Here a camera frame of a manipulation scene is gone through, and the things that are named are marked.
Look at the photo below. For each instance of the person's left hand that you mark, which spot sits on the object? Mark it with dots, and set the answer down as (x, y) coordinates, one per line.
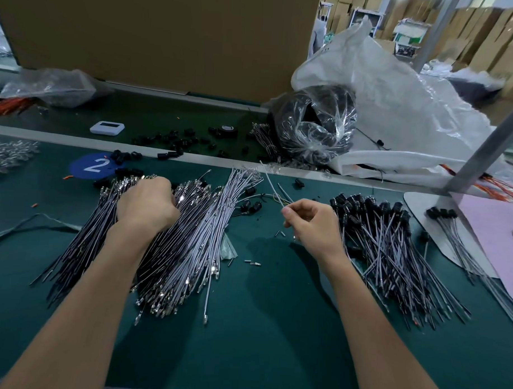
(147, 207)

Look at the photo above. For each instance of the person's right hand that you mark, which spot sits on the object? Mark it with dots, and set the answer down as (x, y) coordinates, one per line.
(316, 232)

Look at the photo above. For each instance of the person's right forearm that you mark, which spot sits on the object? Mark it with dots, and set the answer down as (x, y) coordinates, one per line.
(386, 344)

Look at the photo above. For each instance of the person's left forearm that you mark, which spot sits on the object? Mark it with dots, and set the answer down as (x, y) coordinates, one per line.
(72, 320)

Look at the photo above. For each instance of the blue round number sticker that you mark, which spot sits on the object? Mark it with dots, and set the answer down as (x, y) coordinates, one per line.
(94, 165)

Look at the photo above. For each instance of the small white timer device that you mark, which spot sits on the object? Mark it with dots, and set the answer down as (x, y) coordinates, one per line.
(107, 127)

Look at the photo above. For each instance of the small clear plastic piece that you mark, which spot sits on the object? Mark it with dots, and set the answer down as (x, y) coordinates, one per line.
(228, 248)

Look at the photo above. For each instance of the clear bag with black contents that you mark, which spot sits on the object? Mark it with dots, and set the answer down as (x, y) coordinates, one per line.
(314, 123)

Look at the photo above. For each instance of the clear plastic strip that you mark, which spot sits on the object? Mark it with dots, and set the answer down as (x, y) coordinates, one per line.
(33, 224)

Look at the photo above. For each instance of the crumpled clear plastic bag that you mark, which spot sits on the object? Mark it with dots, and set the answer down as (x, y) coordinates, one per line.
(50, 86)

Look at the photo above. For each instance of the large white plastic sack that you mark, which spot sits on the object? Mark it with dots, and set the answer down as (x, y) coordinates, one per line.
(409, 105)

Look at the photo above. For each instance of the brown cardboard panel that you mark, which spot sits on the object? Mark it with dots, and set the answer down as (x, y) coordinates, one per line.
(161, 33)

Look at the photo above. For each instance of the pink paper sheet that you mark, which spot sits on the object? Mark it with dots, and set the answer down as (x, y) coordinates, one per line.
(498, 243)

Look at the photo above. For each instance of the stack of cardboard boxes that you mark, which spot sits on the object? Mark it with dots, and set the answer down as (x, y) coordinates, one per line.
(507, 46)

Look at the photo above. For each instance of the grey metal frame post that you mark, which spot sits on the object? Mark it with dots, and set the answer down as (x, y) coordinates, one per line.
(436, 35)
(492, 143)

